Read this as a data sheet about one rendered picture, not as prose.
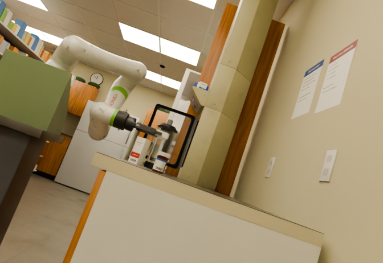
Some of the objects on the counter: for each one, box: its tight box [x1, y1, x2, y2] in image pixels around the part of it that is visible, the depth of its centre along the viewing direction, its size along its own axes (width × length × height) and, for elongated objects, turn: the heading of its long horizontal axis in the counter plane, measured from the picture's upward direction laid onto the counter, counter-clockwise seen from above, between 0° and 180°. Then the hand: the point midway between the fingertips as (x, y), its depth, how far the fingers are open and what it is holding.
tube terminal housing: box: [177, 63, 251, 191], centre depth 219 cm, size 25×32×77 cm
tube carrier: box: [146, 124, 178, 163], centre depth 168 cm, size 11×11×21 cm
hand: (163, 136), depth 169 cm, fingers closed on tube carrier, 9 cm apart
